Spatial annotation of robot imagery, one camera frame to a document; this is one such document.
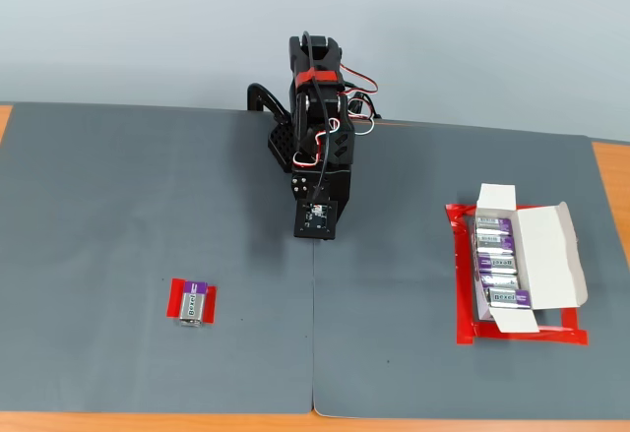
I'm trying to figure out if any white cardboard box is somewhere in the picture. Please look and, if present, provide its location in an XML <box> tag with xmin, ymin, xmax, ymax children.
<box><xmin>472</xmin><ymin>183</ymin><xmax>590</xmax><ymax>334</ymax></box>

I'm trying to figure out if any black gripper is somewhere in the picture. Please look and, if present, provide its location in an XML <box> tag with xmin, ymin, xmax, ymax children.
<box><xmin>289</xmin><ymin>161</ymin><xmax>353</xmax><ymax>222</ymax></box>

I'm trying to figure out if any red tape patch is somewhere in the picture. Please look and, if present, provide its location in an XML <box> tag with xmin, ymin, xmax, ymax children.
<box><xmin>165</xmin><ymin>278</ymin><xmax>219</xmax><ymax>326</ymax></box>

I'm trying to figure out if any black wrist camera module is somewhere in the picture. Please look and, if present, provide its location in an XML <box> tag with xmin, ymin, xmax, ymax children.
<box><xmin>293</xmin><ymin>199</ymin><xmax>341</xmax><ymax>243</ymax></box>

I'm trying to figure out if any red tape frame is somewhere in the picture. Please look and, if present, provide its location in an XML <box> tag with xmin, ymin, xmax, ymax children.
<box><xmin>445</xmin><ymin>202</ymin><xmax>591</xmax><ymax>346</ymax></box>

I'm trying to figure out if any red white black servo cable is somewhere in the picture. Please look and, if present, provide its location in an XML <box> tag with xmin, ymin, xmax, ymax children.
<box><xmin>291</xmin><ymin>117</ymin><xmax>343</xmax><ymax>168</ymax></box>
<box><xmin>339</xmin><ymin>59</ymin><xmax>380</xmax><ymax>137</ymax></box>

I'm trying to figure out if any black camera cable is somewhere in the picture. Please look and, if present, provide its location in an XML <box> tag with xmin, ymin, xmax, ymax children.
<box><xmin>300</xmin><ymin>31</ymin><xmax>333</xmax><ymax>208</ymax></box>

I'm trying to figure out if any red tape band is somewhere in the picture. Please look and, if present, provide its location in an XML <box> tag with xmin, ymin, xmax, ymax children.
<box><xmin>295</xmin><ymin>70</ymin><xmax>338</xmax><ymax>87</ymax></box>

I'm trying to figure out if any grey mat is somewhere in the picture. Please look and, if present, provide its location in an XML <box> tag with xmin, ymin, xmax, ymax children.
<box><xmin>311</xmin><ymin>115</ymin><xmax>630</xmax><ymax>422</ymax></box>
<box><xmin>0</xmin><ymin>101</ymin><xmax>316</xmax><ymax>415</ymax></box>

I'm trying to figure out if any silver purple Bexel battery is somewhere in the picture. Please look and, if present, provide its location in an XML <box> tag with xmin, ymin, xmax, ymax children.
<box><xmin>474</xmin><ymin>216</ymin><xmax>514</xmax><ymax>237</ymax></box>
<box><xmin>475</xmin><ymin>252</ymin><xmax>519</xmax><ymax>275</ymax></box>
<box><xmin>486</xmin><ymin>287</ymin><xmax>532</xmax><ymax>310</ymax></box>
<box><xmin>179</xmin><ymin>280</ymin><xmax>209</xmax><ymax>328</ymax></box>
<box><xmin>475</xmin><ymin>233</ymin><xmax>517</xmax><ymax>255</ymax></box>
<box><xmin>479</xmin><ymin>272</ymin><xmax>521</xmax><ymax>292</ymax></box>

